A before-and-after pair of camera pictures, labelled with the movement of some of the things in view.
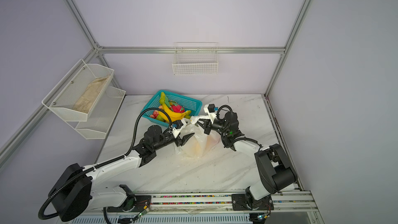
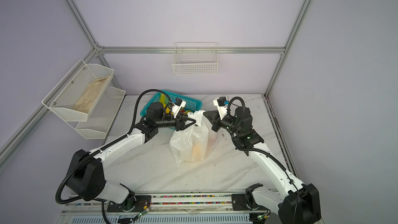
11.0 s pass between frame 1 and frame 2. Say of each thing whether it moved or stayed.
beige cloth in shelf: stayed
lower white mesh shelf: stayed
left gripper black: moved
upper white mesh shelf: stayed
